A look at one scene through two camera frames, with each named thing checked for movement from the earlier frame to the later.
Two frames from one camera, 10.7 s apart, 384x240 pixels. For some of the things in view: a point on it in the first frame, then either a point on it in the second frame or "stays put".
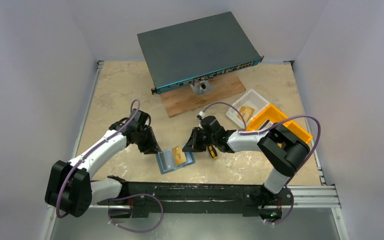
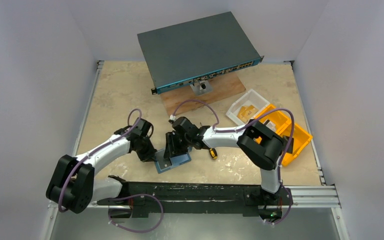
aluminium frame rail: (313, 196) stays put
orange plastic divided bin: (269, 115) stays put
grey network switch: (196, 50) stays put
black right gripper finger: (193, 144) -> (175, 144)
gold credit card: (246, 113) stays put
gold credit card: (180, 155) -> (246, 112)
